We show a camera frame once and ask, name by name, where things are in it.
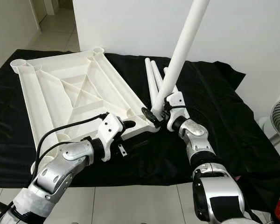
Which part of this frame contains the black cloth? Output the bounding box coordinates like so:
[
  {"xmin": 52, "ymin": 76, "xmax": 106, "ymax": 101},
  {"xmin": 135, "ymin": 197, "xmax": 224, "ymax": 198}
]
[{"xmin": 0, "ymin": 49, "xmax": 280, "ymax": 211}]

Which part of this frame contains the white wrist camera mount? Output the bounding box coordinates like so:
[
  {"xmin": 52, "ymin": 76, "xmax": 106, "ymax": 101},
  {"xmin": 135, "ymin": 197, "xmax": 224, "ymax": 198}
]
[
  {"xmin": 165, "ymin": 91, "xmax": 185, "ymax": 132},
  {"xmin": 97, "ymin": 112, "xmax": 125, "ymax": 162}
]

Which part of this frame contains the black metal stand leg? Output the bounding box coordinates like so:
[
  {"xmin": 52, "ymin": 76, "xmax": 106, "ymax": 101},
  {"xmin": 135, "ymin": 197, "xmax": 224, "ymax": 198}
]
[{"xmin": 0, "ymin": 198, "xmax": 13, "ymax": 214}]

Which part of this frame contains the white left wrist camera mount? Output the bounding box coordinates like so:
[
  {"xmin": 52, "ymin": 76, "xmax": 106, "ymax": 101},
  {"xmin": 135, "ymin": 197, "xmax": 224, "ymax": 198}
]
[{"xmin": 97, "ymin": 112, "xmax": 125, "ymax": 162}]

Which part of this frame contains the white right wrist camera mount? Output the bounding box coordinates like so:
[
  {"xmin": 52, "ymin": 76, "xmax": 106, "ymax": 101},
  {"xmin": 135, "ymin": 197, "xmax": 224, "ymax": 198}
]
[{"xmin": 165, "ymin": 91, "xmax": 185, "ymax": 132}]

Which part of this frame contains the white plastic table top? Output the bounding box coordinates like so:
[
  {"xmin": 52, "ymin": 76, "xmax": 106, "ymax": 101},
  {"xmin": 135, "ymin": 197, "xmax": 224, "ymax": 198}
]
[{"xmin": 10, "ymin": 47, "xmax": 159, "ymax": 175}]

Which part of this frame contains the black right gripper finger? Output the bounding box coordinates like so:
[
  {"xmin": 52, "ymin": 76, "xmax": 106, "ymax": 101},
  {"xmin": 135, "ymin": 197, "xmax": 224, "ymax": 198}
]
[{"xmin": 141, "ymin": 107, "xmax": 160, "ymax": 128}]

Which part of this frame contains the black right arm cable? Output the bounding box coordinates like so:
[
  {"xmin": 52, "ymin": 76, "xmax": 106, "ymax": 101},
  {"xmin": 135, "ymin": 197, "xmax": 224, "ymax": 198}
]
[{"xmin": 167, "ymin": 105, "xmax": 202, "ymax": 133}]

